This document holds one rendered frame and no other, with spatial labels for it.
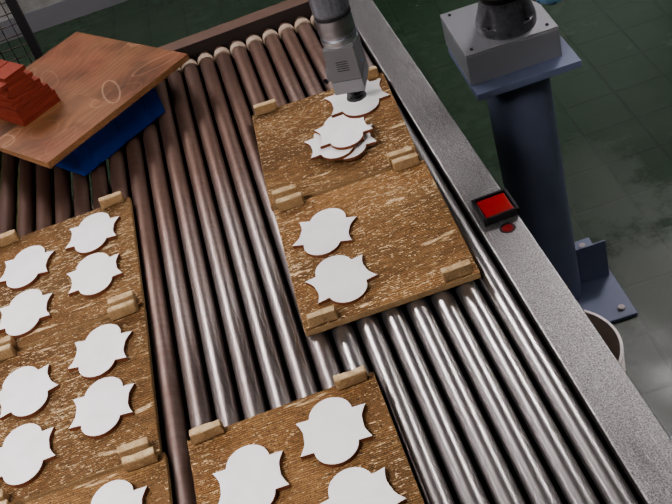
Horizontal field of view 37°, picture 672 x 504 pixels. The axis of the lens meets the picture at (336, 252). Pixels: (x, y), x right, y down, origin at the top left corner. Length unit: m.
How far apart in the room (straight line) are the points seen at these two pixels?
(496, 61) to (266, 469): 1.27
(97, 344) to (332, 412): 0.57
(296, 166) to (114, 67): 0.72
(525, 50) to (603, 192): 1.08
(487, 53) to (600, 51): 1.79
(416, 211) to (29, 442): 0.88
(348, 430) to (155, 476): 0.35
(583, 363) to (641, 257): 1.55
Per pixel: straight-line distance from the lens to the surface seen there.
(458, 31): 2.62
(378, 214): 2.10
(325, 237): 2.08
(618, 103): 3.95
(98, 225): 2.40
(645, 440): 1.64
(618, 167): 3.63
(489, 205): 2.06
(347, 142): 2.29
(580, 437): 1.64
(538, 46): 2.57
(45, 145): 2.61
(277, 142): 2.43
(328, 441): 1.69
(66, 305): 2.23
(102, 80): 2.79
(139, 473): 1.81
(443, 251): 1.97
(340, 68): 2.04
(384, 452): 1.66
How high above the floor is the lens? 2.21
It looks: 39 degrees down
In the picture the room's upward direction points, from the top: 19 degrees counter-clockwise
